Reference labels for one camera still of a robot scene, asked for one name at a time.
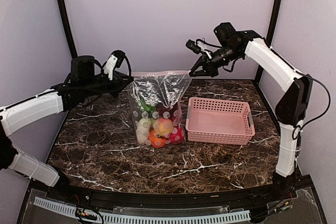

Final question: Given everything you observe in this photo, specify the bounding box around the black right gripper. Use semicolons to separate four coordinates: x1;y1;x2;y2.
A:
190;44;243;77

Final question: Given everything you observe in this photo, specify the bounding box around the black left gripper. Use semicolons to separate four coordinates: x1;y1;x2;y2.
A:
81;70;134;98

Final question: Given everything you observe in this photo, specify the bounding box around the clear zip top bag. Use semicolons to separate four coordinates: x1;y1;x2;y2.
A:
127;70;192;148

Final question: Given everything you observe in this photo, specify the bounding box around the dark purple toy vegetable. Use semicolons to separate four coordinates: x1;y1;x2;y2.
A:
156;103;181;122

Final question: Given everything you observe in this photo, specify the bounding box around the yellow toy pear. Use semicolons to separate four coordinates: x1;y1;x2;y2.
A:
153;118;173;137

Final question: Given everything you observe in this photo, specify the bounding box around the red toy apple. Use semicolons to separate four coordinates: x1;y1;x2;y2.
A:
168;126;185;144

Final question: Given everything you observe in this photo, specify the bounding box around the white toy cabbage with leaves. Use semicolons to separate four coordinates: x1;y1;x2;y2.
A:
135;118;152;145

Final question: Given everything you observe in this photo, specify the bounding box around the orange toy fruit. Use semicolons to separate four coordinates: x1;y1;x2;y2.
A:
149;130;166;148

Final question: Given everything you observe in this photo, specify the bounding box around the white toy radish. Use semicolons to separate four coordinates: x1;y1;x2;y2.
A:
140;99;156;114

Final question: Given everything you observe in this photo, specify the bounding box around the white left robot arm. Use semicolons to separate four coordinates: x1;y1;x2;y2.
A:
1;70;133;201

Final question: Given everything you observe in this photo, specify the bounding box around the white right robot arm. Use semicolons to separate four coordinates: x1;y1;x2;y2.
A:
186;30;312;177

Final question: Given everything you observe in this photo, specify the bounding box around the pink perforated plastic basket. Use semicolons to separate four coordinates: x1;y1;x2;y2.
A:
185;97;255;145

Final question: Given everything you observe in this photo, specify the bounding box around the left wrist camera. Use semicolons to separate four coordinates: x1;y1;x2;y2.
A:
70;56;95;80

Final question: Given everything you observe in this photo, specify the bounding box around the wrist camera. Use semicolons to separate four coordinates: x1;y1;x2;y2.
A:
70;56;95;80
214;22;236;47

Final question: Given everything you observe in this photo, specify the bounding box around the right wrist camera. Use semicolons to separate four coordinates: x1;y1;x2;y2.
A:
214;22;236;47

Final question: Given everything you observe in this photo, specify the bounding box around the black right corner post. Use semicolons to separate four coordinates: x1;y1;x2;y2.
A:
253;0;286;80

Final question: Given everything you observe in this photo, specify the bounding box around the black corner frame post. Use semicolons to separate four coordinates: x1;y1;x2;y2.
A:
57;0;78;58

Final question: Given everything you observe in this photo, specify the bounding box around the white slotted cable duct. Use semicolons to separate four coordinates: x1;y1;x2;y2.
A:
33;197;251;223

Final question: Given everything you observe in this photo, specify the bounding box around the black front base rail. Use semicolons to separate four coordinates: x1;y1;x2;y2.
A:
18;175;327;223

